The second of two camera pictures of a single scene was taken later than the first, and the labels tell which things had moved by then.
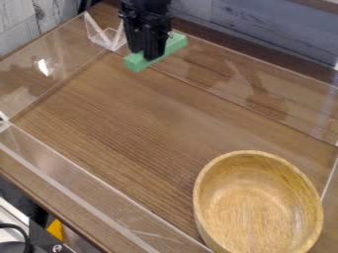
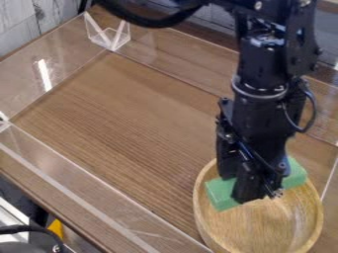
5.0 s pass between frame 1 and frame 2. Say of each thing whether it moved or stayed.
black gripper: moved
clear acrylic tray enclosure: stayed
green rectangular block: moved
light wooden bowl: stayed
